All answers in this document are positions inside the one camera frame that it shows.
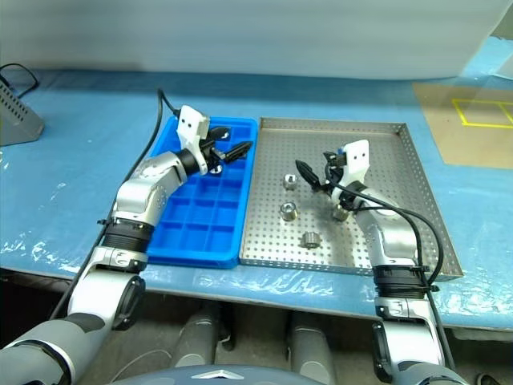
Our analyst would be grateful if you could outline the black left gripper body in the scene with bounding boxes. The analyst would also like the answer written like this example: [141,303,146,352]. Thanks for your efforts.
[198,134,225,169]

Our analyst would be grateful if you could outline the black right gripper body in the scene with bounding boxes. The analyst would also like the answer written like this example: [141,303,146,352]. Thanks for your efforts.
[322,154,347,193]

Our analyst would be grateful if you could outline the blue compartment tray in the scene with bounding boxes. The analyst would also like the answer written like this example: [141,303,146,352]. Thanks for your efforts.
[146,115,259,270]

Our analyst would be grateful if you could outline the perforated metal tray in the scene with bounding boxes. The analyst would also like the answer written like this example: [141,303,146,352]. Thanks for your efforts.
[239,116,464,282]

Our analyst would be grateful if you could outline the brown cardboard sheet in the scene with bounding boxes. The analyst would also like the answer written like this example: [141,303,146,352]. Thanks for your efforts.
[412,82,513,169]

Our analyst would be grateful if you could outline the grey rounded robot leg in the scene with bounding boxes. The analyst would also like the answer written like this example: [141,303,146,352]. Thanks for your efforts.
[290,310,336,378]
[176,308,225,370]

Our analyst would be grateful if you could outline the grey perforated metal device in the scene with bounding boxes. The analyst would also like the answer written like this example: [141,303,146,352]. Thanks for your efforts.
[0,74,45,148]

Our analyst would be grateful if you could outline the dark grey robot torso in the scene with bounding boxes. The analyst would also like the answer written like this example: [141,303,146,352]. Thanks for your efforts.
[107,363,305,385]

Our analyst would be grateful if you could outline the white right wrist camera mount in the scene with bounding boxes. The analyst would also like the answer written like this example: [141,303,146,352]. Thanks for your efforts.
[330,139,370,201]

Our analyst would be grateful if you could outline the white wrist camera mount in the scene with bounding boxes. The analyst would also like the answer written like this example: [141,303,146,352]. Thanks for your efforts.
[176,105,212,174]
[330,139,370,201]

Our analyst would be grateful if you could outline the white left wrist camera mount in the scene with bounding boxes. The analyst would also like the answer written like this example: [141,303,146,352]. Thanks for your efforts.
[176,105,212,174]

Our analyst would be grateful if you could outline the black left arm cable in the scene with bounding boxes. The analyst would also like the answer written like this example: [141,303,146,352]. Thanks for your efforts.
[50,87,181,320]

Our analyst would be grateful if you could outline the thin black device cable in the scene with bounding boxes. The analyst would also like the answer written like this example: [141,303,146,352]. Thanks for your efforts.
[0,63,40,97]

